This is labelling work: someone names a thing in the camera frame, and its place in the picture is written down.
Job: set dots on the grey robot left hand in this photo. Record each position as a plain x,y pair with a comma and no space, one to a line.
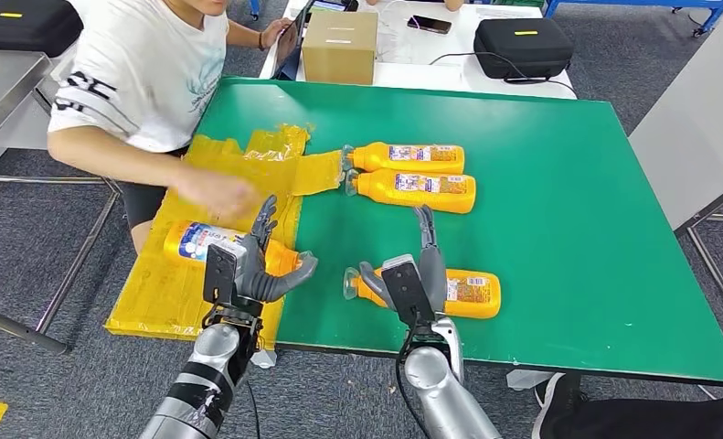
255,273

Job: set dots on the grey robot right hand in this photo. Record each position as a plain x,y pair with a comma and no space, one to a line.
435,279

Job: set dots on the orange detergent bottle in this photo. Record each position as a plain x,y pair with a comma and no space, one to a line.
197,242
421,203
421,165
476,300

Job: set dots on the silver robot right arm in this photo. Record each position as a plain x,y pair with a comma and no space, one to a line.
433,388

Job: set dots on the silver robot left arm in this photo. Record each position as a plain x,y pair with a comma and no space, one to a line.
212,357

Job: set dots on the white table leg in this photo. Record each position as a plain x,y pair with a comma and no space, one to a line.
524,379
264,359

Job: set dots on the yellow taped mat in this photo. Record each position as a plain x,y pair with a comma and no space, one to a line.
155,291

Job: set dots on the dark tablet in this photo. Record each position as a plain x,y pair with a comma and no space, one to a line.
291,54

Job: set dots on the person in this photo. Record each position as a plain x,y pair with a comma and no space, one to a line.
453,5
143,72

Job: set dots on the brown cardboard box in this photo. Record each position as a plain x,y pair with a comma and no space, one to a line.
340,51

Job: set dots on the black zip case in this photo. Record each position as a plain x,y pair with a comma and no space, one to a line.
28,27
521,51

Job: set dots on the person's leg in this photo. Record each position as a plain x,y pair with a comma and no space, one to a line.
639,418

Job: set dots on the black smartphone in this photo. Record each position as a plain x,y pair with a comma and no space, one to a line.
429,25

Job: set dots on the dark electronic device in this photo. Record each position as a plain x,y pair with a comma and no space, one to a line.
331,5

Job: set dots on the grey table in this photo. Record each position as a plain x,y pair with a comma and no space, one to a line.
694,121

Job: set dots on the steel table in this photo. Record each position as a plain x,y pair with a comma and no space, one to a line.
4,79

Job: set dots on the blue metal rack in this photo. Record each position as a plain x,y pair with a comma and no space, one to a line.
717,15

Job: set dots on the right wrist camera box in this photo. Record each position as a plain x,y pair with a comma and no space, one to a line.
406,291

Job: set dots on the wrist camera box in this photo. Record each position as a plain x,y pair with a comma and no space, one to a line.
406,291
219,276

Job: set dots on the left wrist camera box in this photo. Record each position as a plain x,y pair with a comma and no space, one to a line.
219,276

